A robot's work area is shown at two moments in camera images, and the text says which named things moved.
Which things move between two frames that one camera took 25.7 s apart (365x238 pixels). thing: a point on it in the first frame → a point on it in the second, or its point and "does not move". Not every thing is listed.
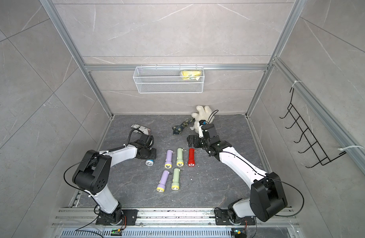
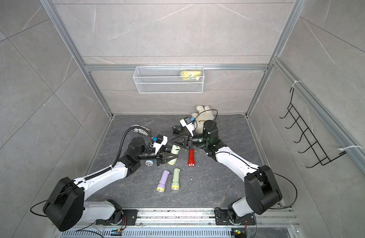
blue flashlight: [149, 162] does not move
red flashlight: [191, 157] does not move
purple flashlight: [160, 186] does not move
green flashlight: [180, 162] → [175, 149]
